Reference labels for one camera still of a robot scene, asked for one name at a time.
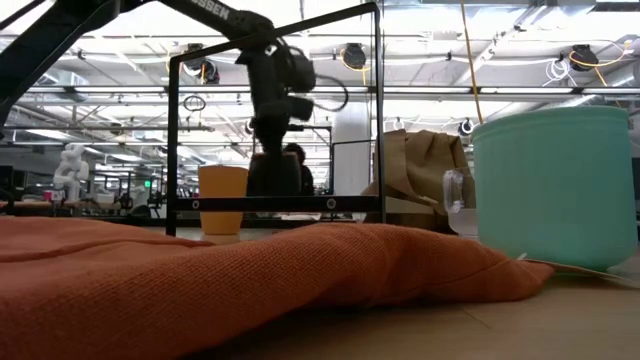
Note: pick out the tan fabric cloth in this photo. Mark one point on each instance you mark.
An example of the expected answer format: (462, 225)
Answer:
(420, 160)

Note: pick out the person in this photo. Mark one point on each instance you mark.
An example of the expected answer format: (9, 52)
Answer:
(306, 182)

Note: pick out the flat paper sheet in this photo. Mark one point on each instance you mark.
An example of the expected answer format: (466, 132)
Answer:
(620, 277)

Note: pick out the orange knit cloth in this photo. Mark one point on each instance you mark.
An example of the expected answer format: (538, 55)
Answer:
(200, 290)

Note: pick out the white robot figure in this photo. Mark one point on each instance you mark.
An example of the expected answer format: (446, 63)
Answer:
(70, 170)

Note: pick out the clear glass mug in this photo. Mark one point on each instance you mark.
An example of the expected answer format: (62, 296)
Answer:
(462, 220)

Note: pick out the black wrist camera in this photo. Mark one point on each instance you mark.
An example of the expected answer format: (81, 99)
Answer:
(301, 75)

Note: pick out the black metal shelf frame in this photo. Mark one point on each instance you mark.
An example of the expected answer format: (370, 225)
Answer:
(275, 203)

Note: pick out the large mint green mug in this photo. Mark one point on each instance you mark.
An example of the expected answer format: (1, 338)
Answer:
(550, 190)

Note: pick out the black mug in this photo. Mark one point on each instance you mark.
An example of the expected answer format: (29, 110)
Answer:
(272, 175)

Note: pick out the orange plastic cup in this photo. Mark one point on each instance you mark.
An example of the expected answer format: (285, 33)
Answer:
(222, 182)

